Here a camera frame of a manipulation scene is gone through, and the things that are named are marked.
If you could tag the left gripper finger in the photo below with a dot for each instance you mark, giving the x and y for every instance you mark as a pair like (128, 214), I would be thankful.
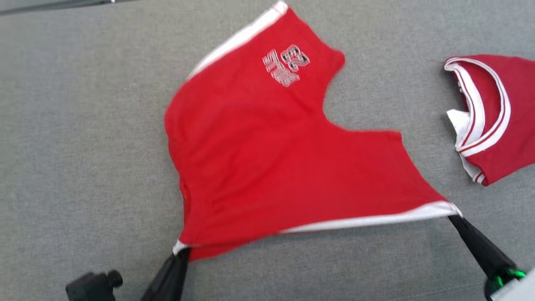
(161, 280)
(179, 271)

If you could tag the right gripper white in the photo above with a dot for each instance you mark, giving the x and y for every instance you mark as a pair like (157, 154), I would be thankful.
(518, 290)

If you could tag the red shorts white trim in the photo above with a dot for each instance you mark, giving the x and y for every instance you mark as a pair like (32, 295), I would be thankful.
(259, 159)

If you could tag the red shirt white sleeves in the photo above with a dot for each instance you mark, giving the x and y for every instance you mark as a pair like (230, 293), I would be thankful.
(518, 104)

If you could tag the grey fabric sofa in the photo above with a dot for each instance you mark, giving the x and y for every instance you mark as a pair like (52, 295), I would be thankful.
(83, 167)

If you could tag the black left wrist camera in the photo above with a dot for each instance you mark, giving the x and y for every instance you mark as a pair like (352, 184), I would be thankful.
(90, 288)

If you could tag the grey partition base rail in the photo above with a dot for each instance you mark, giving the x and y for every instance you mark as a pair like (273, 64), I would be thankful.
(50, 6)

